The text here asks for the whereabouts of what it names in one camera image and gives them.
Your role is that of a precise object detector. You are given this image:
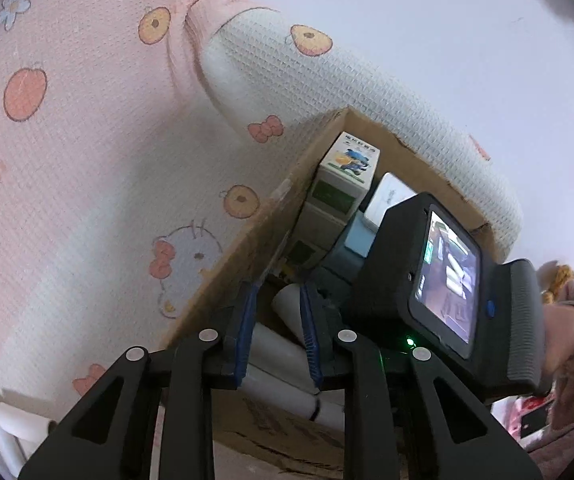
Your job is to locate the light blue box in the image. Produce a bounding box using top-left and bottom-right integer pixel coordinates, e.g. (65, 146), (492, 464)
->
(341, 220), (379, 260)

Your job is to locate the white cylindrical object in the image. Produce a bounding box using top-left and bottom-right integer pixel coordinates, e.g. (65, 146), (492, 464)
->
(0, 400), (60, 478)

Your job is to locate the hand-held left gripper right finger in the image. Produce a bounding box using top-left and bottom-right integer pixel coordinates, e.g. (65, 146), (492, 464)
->
(299, 280), (544, 480)

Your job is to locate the cardboard box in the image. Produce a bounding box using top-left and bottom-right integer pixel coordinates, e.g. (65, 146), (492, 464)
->
(159, 106), (499, 479)

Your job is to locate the white box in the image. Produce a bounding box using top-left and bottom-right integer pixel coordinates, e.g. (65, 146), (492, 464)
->
(361, 172), (418, 233)

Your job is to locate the printed waffle blanket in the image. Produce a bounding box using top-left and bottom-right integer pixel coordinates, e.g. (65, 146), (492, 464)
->
(0, 0), (526, 461)

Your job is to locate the green and white cartoon carton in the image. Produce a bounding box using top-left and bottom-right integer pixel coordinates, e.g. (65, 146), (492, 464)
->
(311, 131), (385, 222)

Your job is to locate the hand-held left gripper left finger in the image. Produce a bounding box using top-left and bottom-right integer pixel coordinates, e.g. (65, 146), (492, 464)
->
(18, 279), (260, 480)

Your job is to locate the brown plush toy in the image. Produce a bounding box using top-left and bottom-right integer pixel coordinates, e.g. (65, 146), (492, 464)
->
(536, 261), (574, 307)

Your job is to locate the pink printed cloth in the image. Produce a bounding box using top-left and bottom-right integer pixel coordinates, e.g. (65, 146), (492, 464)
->
(166, 0), (280, 111)

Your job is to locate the white tube with black ring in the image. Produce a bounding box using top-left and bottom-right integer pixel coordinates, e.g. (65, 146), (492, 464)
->
(243, 364), (346, 433)

